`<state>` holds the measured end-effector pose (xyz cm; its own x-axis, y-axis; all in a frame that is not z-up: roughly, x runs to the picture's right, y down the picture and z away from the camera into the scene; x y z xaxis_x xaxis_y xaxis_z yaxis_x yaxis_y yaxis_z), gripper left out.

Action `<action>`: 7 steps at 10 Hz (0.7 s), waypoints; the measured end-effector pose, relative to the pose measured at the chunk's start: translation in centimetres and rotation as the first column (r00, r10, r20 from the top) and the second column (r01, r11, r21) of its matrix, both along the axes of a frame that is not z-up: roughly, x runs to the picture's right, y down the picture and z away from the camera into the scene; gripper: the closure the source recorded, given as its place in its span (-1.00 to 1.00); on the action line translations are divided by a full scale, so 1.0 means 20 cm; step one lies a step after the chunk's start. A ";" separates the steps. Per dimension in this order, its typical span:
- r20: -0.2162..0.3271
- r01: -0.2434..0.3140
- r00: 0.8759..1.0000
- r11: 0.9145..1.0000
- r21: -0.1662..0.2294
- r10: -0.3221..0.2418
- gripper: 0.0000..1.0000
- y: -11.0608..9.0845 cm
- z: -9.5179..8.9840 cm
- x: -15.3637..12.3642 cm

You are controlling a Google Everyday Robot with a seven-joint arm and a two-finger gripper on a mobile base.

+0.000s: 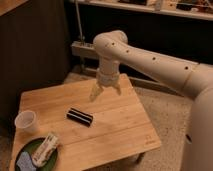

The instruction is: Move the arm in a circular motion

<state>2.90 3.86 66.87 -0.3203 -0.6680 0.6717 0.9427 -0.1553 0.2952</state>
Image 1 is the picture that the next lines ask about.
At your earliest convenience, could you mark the white wall shelf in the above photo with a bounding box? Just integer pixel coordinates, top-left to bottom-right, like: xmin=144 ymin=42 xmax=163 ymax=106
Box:
xmin=69 ymin=0 xmax=213 ymax=21

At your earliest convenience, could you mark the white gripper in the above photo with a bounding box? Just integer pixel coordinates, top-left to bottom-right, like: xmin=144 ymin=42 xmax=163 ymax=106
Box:
xmin=89 ymin=69 xmax=121 ymax=101

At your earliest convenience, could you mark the white snack wrapper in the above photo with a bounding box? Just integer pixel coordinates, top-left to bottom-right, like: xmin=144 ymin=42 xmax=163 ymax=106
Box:
xmin=32 ymin=133 xmax=59 ymax=167

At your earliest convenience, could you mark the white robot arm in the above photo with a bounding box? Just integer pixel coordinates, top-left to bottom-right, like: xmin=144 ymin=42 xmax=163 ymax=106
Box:
xmin=93 ymin=30 xmax=213 ymax=171

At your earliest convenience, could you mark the wooden square table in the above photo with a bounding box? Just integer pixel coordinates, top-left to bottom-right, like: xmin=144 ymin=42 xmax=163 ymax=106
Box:
xmin=12 ymin=74 xmax=161 ymax=171

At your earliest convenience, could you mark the black striped rectangular box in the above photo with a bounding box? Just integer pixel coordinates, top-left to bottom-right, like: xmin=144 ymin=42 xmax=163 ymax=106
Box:
xmin=66 ymin=108 xmax=93 ymax=126

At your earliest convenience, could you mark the blue grey sponge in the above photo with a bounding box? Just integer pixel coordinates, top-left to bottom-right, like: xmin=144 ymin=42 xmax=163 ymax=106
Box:
xmin=16 ymin=151 xmax=36 ymax=171

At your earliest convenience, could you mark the metal vertical pole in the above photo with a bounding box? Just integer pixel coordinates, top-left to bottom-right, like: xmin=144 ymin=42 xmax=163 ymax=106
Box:
xmin=74 ymin=0 xmax=84 ymax=44

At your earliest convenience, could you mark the green round plate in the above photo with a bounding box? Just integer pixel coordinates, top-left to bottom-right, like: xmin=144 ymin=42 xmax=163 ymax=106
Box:
xmin=15 ymin=138 xmax=58 ymax=171

